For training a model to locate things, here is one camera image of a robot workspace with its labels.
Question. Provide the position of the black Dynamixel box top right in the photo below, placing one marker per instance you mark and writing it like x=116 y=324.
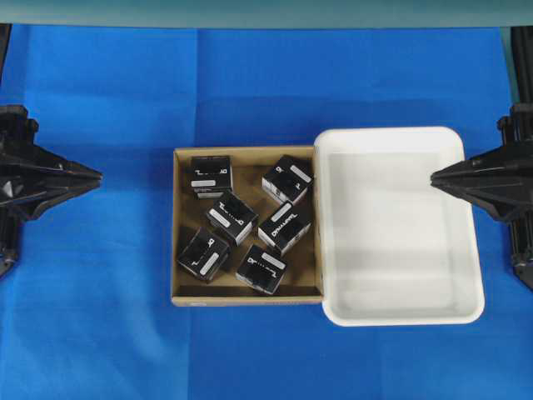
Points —
x=288 y=180

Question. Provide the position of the black white Dynamixel box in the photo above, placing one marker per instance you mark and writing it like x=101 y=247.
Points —
x=211 y=176

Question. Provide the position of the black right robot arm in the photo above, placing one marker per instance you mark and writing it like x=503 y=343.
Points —
x=516 y=128

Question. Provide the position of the black Dynamixel box middle right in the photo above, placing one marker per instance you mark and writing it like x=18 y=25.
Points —
x=285 y=227

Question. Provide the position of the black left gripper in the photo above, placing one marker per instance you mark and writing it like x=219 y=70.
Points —
x=22 y=175

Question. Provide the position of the white plastic tray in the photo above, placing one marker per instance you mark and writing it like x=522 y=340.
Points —
x=394 y=250

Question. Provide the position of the black Dynamixel box bottom centre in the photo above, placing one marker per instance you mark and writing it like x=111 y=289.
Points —
x=261 y=269

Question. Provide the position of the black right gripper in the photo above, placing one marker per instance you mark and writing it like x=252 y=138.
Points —
x=507 y=169

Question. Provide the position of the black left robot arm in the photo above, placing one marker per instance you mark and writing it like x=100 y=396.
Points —
x=16 y=123

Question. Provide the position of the brown cardboard box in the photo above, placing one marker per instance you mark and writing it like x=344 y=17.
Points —
x=302 y=282

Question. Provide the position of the black Dynamixel box bottom left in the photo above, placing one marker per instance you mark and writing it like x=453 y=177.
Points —
x=204 y=255

